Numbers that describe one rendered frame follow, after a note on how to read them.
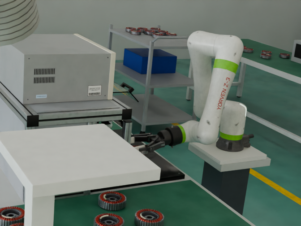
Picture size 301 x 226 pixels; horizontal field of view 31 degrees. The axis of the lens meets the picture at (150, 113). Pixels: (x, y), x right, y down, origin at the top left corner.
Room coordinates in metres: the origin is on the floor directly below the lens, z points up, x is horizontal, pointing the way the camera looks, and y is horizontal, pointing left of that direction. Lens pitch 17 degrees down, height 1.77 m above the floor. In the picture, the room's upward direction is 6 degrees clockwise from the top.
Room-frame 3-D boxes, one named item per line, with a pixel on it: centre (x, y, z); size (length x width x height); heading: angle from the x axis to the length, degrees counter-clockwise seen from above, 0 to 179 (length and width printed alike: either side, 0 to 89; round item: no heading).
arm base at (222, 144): (2.78, -0.49, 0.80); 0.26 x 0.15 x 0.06; 128
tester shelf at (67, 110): (2.30, 0.44, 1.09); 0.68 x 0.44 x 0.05; 31
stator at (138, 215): (1.85, -0.04, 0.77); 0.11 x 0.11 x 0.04
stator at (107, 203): (1.97, 0.12, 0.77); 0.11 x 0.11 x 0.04
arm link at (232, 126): (2.75, -0.43, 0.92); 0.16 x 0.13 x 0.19; 62
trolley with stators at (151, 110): (5.26, 0.02, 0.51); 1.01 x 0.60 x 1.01; 31
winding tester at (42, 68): (2.31, 0.45, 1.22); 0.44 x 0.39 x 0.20; 31
